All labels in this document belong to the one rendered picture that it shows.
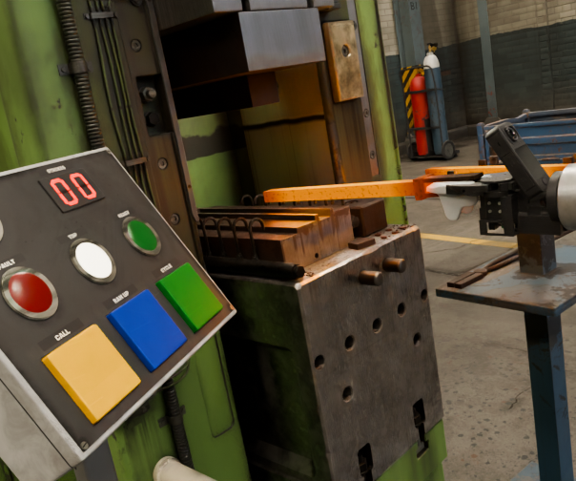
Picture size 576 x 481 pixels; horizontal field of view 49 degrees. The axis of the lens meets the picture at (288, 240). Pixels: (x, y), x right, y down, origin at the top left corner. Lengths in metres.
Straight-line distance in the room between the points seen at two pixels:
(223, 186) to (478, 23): 9.08
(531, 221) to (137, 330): 0.56
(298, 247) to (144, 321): 0.50
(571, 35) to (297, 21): 8.63
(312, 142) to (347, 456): 0.69
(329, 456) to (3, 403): 0.72
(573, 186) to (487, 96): 9.62
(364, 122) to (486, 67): 8.97
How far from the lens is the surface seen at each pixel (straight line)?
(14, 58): 1.04
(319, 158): 1.47
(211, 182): 1.62
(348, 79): 1.46
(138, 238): 0.78
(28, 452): 0.63
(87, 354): 0.63
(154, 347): 0.69
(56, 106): 1.04
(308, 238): 1.16
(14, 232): 0.68
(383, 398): 1.30
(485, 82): 10.50
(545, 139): 5.02
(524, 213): 0.96
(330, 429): 1.18
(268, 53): 1.12
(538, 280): 1.54
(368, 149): 1.54
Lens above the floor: 1.23
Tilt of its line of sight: 13 degrees down
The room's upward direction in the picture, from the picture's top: 10 degrees counter-clockwise
